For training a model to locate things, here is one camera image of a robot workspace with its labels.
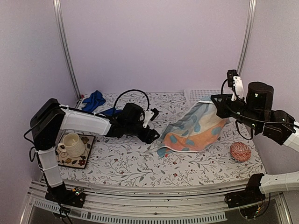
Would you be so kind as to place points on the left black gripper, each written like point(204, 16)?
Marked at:
point(149, 136)

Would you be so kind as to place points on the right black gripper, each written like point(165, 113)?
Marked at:
point(218, 103)

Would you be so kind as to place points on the light blue orange dotted towel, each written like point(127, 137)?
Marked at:
point(199, 128)

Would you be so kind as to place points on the dark blue towel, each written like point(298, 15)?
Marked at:
point(94, 101)

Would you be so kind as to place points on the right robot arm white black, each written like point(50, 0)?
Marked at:
point(284, 130)

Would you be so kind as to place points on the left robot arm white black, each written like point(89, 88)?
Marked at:
point(54, 117)

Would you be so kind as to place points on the white plastic perforated basket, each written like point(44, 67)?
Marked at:
point(194, 95)

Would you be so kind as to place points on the red white patterned bowl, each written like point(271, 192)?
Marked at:
point(240, 152)

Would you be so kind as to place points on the floral patterned tablecloth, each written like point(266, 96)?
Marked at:
point(129, 162)

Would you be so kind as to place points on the cream ribbed mug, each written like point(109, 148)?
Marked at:
point(72, 145)

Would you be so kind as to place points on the floral square coaster tile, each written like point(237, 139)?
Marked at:
point(64, 160)

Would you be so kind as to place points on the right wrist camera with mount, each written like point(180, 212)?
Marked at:
point(235, 83)

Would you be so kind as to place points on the right aluminium frame post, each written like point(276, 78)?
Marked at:
point(247, 35)

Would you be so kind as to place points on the aluminium frame post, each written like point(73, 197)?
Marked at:
point(247, 35)
point(65, 47)

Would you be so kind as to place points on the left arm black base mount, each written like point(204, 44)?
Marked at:
point(74, 197)

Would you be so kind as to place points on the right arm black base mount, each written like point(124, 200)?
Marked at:
point(251, 194)

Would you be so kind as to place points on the front aluminium rail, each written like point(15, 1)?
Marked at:
point(109, 204)

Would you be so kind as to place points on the left aluminium frame post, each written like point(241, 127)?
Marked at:
point(65, 47)

